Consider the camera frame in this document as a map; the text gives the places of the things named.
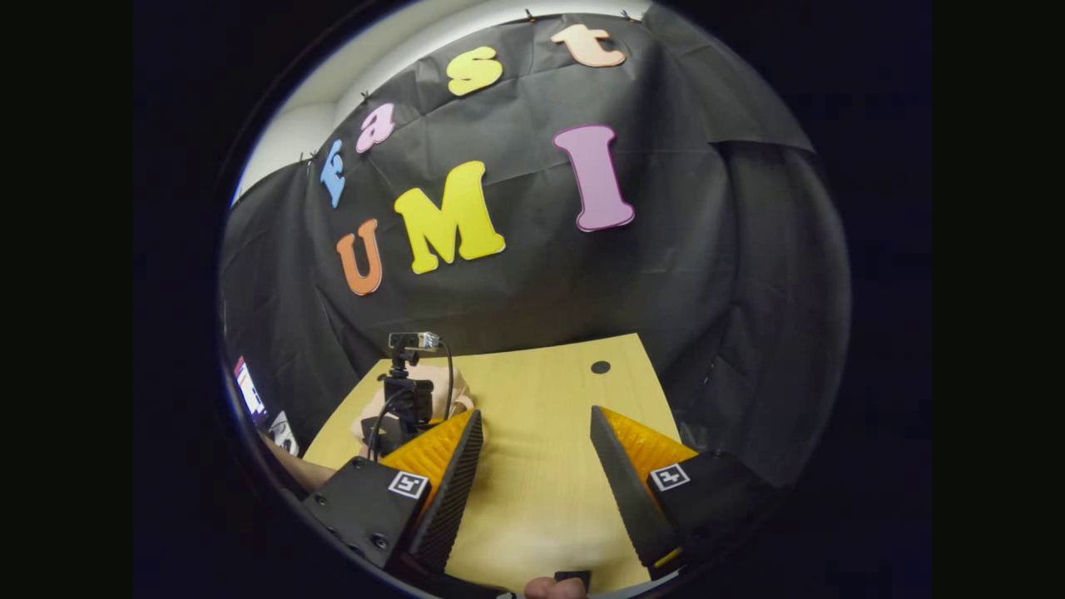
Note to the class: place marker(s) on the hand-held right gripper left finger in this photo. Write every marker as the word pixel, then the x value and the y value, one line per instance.
pixel 453 491

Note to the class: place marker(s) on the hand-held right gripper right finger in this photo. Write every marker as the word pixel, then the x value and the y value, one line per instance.
pixel 620 482

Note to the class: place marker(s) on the pink suitcase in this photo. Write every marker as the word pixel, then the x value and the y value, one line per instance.
pixel 458 399

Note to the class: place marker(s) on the white grey object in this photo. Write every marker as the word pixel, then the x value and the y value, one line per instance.
pixel 284 434

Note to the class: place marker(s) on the small bright screen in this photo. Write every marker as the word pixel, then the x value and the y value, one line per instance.
pixel 250 389

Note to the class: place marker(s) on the black backdrop cloth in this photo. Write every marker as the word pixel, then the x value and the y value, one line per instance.
pixel 666 283

